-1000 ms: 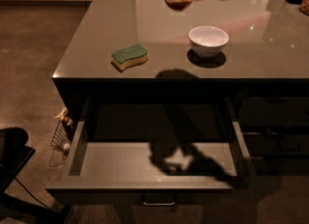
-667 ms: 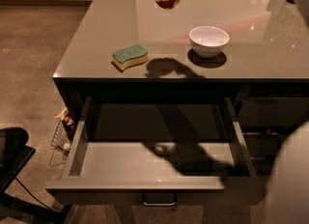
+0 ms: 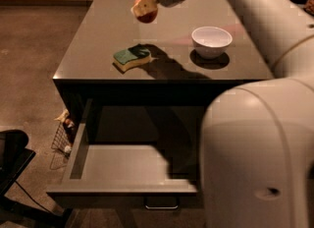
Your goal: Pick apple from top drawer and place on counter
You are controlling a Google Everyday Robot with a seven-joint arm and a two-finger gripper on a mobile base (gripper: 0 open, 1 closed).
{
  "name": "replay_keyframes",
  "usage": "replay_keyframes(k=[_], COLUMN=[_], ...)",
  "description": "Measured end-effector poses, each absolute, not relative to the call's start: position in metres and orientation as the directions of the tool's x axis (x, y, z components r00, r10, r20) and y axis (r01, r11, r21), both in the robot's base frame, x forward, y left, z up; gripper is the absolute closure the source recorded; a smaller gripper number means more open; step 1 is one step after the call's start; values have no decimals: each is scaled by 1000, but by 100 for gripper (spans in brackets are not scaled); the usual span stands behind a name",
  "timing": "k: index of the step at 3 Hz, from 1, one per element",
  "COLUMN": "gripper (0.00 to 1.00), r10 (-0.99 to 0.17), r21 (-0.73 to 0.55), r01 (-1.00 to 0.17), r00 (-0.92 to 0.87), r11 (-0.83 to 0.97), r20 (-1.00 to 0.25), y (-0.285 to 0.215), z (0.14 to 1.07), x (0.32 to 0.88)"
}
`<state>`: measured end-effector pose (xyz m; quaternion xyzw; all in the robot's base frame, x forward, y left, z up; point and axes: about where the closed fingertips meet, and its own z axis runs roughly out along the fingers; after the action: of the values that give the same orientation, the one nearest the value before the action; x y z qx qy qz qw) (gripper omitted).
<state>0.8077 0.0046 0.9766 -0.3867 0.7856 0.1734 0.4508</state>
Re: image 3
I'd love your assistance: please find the red apple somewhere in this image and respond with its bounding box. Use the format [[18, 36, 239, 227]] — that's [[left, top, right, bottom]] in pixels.
[[137, 12, 158, 24]]

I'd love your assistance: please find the dark counter cabinet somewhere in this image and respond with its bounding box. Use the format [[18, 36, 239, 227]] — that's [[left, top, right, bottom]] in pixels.
[[52, 0, 283, 181]]

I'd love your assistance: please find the metal drawer handle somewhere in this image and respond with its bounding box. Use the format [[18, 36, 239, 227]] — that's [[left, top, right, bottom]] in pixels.
[[143, 197, 180, 210]]

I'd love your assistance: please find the black cable on floor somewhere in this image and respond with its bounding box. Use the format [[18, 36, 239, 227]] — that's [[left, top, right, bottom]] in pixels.
[[14, 180, 55, 215]]

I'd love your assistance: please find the wire basket with items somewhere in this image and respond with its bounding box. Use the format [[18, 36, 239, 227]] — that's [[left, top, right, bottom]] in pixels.
[[50, 109, 77, 170]]

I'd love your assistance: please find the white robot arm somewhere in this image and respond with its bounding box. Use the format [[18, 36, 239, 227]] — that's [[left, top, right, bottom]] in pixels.
[[156, 0, 314, 228]]

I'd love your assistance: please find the green and yellow sponge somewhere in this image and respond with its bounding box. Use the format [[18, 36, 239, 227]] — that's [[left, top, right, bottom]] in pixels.
[[113, 44, 151, 72]]

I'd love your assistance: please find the open grey top drawer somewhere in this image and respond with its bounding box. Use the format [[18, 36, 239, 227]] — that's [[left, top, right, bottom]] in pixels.
[[47, 99, 204, 208]]

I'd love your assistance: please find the white ceramic bowl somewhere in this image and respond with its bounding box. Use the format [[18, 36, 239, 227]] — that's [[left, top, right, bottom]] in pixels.
[[191, 27, 233, 59]]

